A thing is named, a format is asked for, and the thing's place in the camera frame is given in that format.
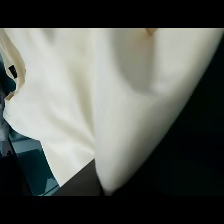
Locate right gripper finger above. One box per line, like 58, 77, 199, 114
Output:
53, 158, 105, 197

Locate cream shirt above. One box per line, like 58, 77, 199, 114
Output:
0, 28, 224, 196

